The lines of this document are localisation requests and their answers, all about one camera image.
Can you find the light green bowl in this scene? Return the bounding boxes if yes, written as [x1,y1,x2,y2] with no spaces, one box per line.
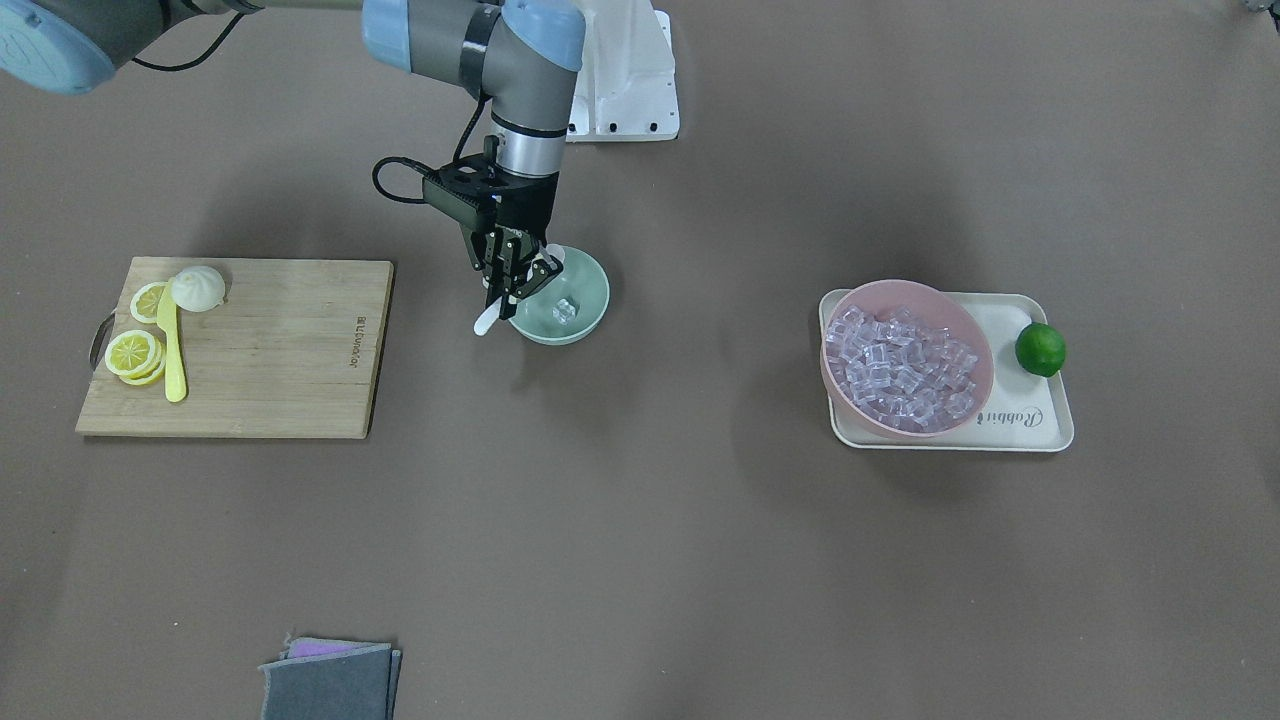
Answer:
[509,243,611,346]

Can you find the white pillar mount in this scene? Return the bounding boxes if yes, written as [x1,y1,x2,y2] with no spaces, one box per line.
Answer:
[567,1,681,143]

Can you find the yellow plastic knife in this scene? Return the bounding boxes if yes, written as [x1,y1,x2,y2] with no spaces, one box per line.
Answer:
[156,278,188,404]

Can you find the clear ice cube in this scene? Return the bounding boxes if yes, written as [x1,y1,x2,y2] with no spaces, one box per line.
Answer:
[550,297,579,327]

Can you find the pink bowl of ice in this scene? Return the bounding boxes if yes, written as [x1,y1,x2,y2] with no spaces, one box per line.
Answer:
[818,279,996,443]

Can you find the lemon slice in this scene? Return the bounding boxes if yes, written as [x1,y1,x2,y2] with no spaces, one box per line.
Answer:
[102,331,166,386]
[129,281,169,325]

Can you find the wooden cutting board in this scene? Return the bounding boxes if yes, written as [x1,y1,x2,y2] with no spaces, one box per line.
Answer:
[76,258,396,439]

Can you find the folded grey purple cloth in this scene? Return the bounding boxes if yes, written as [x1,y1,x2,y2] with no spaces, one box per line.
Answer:
[259,635,403,719]

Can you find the white ceramic spoon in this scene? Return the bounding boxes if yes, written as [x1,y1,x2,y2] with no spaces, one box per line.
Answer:
[474,243,567,337]

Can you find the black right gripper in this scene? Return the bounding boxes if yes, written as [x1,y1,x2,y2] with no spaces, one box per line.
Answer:
[422,158,564,322]

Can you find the green lime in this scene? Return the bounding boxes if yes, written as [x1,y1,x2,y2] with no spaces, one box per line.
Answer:
[1014,322,1068,378]

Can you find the cream plastic tray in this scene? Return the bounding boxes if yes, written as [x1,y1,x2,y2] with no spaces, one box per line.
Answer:
[827,291,1075,454]

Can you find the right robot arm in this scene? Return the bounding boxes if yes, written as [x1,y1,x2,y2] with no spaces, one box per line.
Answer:
[3,1,586,333]

